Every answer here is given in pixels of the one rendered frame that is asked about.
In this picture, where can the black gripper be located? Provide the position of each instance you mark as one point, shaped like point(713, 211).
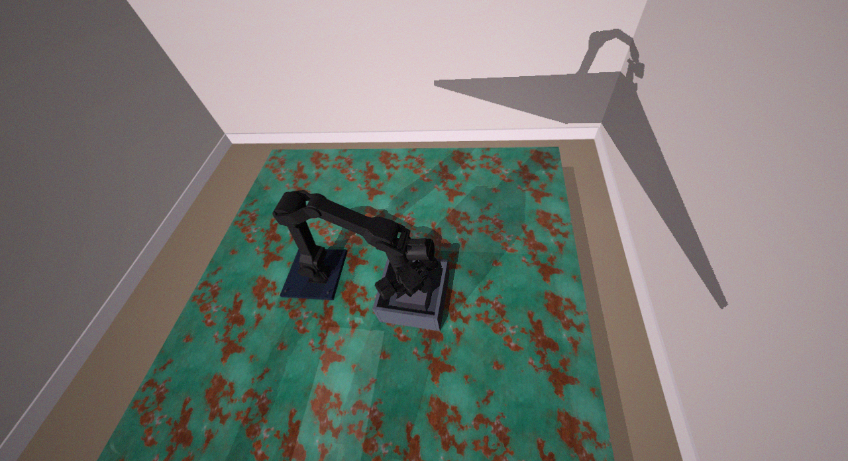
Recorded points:
point(387, 288)

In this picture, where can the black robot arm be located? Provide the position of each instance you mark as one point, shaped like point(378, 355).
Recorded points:
point(293, 212)

